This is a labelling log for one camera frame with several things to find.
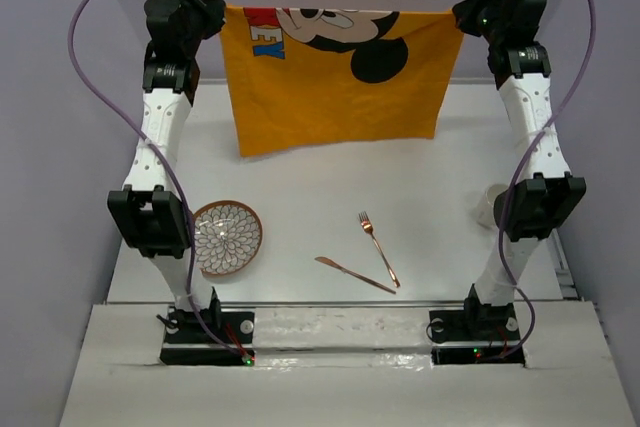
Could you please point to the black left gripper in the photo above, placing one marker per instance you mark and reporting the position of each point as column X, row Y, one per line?
column 210, row 10

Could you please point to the white cup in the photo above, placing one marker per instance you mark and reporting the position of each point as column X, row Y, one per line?
column 483, row 213

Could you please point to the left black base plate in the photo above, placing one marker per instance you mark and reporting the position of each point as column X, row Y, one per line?
column 185, row 343

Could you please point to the copper fork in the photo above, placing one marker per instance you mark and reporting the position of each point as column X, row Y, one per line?
column 368, row 228

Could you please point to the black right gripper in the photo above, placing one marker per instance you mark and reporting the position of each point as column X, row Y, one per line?
column 468, row 9

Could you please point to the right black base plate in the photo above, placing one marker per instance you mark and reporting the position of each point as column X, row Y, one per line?
column 455, row 342

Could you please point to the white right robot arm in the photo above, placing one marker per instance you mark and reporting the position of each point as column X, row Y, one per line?
column 543, row 191

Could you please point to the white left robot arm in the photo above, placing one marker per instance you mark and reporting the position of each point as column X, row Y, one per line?
column 150, row 210

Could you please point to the floral patterned ceramic plate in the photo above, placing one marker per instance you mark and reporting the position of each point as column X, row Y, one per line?
column 228, row 236

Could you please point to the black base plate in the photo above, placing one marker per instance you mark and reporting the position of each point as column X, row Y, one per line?
column 455, row 342
column 185, row 343

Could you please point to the copper knife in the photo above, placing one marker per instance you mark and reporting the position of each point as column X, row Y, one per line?
column 329, row 262

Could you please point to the orange cartoon mouse cloth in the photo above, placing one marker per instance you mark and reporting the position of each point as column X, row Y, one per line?
column 302, row 77

